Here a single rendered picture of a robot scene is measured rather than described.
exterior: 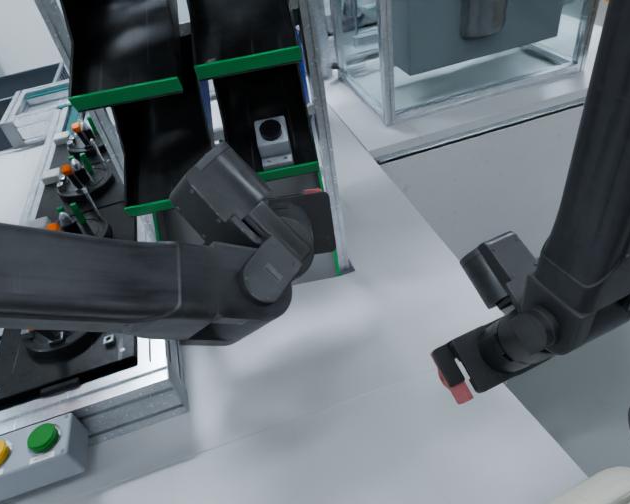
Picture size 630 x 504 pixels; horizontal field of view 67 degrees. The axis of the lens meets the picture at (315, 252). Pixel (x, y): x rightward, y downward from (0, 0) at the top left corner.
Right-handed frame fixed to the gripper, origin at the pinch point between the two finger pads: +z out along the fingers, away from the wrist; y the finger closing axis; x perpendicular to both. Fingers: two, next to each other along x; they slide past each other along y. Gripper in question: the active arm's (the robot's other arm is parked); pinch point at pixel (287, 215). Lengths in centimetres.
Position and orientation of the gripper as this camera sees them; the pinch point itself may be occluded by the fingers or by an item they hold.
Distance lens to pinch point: 59.3
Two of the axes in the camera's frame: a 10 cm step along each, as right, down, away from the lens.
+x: 1.4, 9.6, 2.2
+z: -0.3, -2.2, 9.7
